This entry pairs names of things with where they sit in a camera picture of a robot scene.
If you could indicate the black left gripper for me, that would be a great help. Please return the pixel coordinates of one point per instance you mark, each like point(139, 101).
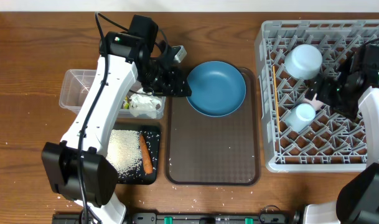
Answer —
point(176, 85)

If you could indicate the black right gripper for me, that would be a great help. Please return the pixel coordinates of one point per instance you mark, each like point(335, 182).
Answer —
point(328, 82)

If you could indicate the pink cup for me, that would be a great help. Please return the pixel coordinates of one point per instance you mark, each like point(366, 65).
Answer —
point(316, 104)

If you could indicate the white napkin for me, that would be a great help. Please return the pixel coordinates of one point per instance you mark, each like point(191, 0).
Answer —
point(144, 105)

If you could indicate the light blue bowl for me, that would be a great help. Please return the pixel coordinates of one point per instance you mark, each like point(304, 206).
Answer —
point(303, 62)

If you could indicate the light blue cup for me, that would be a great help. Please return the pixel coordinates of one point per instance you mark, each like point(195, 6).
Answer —
point(300, 117)

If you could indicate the dark blue plate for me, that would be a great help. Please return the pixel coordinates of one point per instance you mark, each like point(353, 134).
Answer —
point(218, 88)

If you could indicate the wooden chopstick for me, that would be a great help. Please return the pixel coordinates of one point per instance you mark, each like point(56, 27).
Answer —
point(276, 98)

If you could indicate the white rice pile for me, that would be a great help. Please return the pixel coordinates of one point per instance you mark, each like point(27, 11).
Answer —
point(124, 151)

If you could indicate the orange carrot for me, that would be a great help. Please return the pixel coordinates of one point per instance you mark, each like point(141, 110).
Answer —
point(147, 162)

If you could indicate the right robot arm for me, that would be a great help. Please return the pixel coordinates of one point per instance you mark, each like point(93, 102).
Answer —
point(358, 201)

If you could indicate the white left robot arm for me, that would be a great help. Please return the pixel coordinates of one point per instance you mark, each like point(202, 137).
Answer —
point(77, 167)

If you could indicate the grey dishwasher rack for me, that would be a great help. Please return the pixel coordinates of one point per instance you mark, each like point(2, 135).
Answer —
point(331, 143)

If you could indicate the clear plastic bin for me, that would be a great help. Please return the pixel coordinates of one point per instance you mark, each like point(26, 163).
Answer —
point(76, 85)

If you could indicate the green food wrapper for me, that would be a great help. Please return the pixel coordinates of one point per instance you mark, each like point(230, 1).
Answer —
point(125, 103)

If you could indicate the black plastic tray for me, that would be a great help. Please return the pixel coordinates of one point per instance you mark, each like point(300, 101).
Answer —
point(152, 137)

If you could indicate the brown plastic tray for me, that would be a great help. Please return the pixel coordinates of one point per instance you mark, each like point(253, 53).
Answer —
point(204, 150)

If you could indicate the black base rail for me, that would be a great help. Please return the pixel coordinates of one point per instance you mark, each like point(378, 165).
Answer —
point(268, 218)

